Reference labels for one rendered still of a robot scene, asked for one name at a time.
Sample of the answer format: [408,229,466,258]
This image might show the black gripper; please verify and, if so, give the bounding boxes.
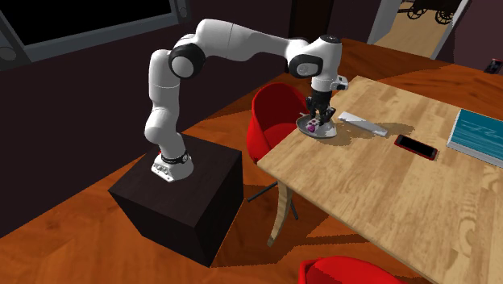
[306,89,337,127]

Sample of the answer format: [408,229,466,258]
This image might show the grey plate with purple pieces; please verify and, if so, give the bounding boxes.
[295,113,338,140]

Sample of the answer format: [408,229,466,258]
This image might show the red chair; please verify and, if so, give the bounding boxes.
[246,82,311,221]
[298,255,405,284]

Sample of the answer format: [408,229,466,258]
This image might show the flat white bar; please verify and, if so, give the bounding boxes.
[338,111,389,137]

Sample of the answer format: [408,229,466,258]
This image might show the light wooden table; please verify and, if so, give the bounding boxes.
[256,75,503,284]

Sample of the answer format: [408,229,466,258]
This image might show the black phone with red rim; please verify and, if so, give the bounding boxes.
[393,134,439,161]

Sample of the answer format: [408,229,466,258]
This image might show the teal book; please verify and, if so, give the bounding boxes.
[446,108,503,169]

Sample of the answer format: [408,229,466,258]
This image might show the dark robot stand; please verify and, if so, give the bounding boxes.
[107,133,244,269]

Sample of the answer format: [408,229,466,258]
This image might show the small dark box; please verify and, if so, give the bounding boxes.
[484,58,503,75]

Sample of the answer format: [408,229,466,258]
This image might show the grey framed television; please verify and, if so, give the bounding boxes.
[0,0,193,72]

